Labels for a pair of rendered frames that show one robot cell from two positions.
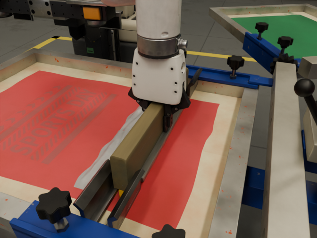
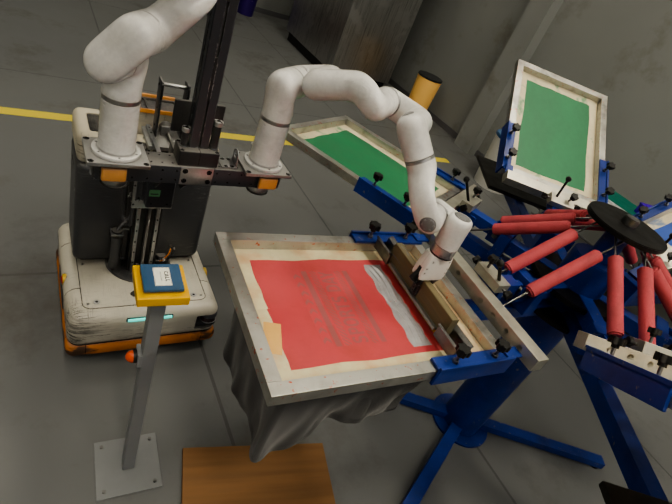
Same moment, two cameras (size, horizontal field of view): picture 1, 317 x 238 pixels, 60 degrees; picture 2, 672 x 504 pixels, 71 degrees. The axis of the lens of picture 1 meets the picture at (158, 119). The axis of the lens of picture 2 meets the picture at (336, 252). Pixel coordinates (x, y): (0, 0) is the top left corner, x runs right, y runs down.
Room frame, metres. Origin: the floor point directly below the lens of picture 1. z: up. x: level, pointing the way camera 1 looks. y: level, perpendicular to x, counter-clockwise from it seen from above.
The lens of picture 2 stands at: (0.06, 1.22, 1.85)
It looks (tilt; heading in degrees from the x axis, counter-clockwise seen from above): 34 degrees down; 302
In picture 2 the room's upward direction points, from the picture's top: 24 degrees clockwise
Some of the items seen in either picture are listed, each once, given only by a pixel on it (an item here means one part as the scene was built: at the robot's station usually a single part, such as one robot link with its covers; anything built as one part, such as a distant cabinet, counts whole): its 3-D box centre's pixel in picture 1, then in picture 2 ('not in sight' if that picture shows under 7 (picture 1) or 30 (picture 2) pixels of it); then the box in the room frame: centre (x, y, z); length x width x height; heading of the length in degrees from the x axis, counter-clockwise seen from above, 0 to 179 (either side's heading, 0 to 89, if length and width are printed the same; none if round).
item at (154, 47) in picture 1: (162, 41); (445, 248); (0.47, -0.01, 1.18); 0.09 x 0.07 x 0.03; 69
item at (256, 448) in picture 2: not in sight; (252, 359); (0.65, 0.46, 0.74); 0.45 x 0.03 x 0.43; 159
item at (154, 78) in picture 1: (158, 72); (434, 263); (0.47, 0.00, 1.12); 0.10 x 0.08 x 0.11; 69
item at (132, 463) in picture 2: not in sight; (141, 388); (0.85, 0.68, 0.48); 0.22 x 0.22 x 0.96; 69
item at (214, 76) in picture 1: (204, 81); (385, 243); (0.72, -0.13, 0.97); 0.30 x 0.05 x 0.07; 69
